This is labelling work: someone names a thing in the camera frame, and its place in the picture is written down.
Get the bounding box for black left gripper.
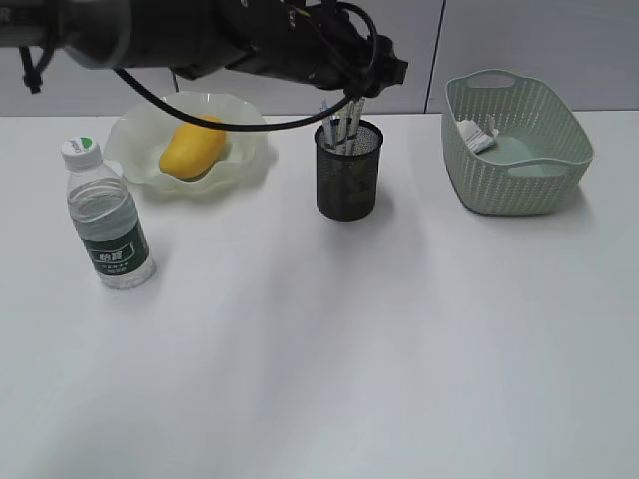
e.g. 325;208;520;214
299;9;408;98

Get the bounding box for grey grip black-clip pen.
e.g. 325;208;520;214
345;98;365;155

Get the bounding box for beige grip white pen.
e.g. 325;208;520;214
334;104;352;155

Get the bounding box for blue grip clear pen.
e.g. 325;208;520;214
320;100;335;150

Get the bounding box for waste paper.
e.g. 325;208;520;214
456;115;499;154

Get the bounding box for yellow mango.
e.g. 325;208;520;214
159;123;227;181

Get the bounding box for clear bottle green label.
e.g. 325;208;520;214
61;136;156;289

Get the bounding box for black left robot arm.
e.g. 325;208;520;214
1;1;408;98

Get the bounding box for black mesh pen holder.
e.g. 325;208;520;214
314;120;383;222

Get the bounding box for frosted green glass plate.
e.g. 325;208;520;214
103;91;271;197

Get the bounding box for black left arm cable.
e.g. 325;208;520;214
112;2;378;132

